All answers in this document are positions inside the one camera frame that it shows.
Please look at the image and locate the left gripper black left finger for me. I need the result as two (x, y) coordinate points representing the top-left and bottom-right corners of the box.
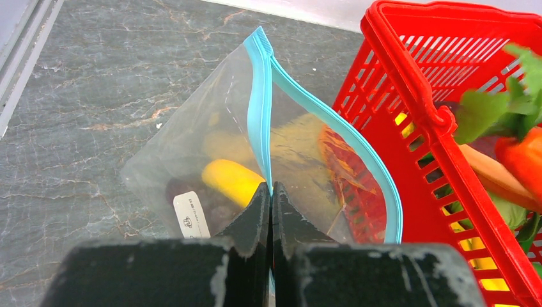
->
(42, 183), (271, 306)

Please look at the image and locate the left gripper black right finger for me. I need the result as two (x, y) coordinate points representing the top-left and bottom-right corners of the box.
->
(272, 182), (486, 306)

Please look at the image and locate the single yellow toy banana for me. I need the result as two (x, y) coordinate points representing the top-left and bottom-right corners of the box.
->
(201, 159), (265, 209)

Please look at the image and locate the clear zip top bag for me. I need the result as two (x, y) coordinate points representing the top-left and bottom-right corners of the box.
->
(121, 28), (403, 244)

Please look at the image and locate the red toy chili pepper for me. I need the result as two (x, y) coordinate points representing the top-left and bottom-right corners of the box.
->
(495, 127), (541, 202)

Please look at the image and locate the red plastic basket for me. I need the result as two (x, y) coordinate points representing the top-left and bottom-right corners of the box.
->
(334, 1), (541, 306)

